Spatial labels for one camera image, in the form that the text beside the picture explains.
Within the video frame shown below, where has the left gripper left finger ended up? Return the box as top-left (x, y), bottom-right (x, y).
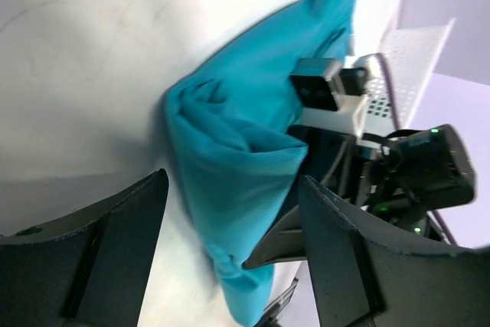
top-left (1, 170), bottom-right (169, 326)

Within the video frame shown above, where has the teal t-shirt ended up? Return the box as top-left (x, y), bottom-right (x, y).
top-left (165, 0), bottom-right (356, 326)

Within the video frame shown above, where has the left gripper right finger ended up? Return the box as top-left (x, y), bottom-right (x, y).
top-left (299, 176), bottom-right (489, 326)

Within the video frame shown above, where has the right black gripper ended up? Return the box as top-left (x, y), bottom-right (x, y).
top-left (287, 124), bottom-right (476, 227)

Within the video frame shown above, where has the white plastic basket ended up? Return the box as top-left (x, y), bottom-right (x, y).
top-left (364, 18), bottom-right (456, 136)

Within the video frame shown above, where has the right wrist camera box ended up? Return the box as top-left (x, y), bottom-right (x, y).
top-left (289, 58), bottom-right (370, 139)

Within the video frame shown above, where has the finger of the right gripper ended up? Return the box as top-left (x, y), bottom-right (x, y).
top-left (243, 205), bottom-right (306, 270)

